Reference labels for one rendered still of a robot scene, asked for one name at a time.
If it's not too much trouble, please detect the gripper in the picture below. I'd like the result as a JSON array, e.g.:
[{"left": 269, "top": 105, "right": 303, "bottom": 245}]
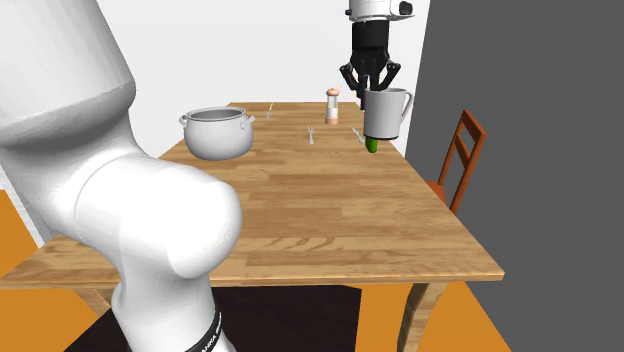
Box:
[{"left": 339, "top": 19, "right": 402, "bottom": 111}]

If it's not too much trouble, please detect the white mug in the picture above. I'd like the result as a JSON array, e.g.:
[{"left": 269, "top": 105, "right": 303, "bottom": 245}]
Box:
[{"left": 362, "top": 87, "right": 415, "bottom": 142}]

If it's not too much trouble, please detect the white and pink grinder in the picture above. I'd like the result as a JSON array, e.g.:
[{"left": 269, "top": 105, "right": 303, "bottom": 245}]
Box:
[{"left": 324, "top": 87, "right": 341, "bottom": 126}]

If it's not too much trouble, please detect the brown wooden chair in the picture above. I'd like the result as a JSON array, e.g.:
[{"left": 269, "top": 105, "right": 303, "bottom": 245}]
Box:
[{"left": 422, "top": 108, "right": 488, "bottom": 216}]

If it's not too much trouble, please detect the wooden table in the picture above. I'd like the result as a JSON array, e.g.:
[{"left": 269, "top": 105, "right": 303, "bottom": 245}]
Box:
[{"left": 0, "top": 100, "right": 506, "bottom": 352}]

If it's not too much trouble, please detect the white cooking pot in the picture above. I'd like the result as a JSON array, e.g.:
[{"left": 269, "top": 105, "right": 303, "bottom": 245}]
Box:
[{"left": 178, "top": 106, "right": 257, "bottom": 163}]

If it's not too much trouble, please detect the dark rug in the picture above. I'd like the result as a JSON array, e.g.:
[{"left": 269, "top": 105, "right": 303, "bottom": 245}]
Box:
[{"left": 62, "top": 284, "right": 363, "bottom": 352}]

